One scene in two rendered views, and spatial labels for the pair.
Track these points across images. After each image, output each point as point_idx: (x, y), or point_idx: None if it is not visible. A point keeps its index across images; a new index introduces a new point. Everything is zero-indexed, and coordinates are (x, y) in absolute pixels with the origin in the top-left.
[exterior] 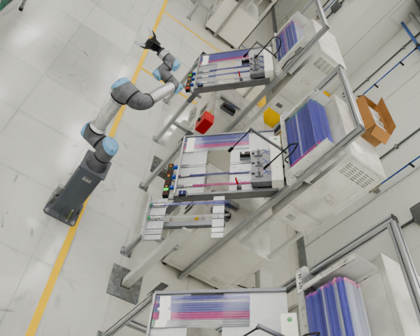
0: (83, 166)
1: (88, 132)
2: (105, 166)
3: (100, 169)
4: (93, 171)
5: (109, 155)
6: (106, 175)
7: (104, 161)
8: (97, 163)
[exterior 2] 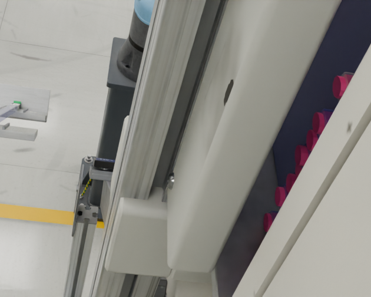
0: (117, 42)
1: None
2: (133, 57)
3: (122, 57)
4: (115, 59)
5: (135, 15)
6: (126, 85)
7: (131, 33)
8: (127, 38)
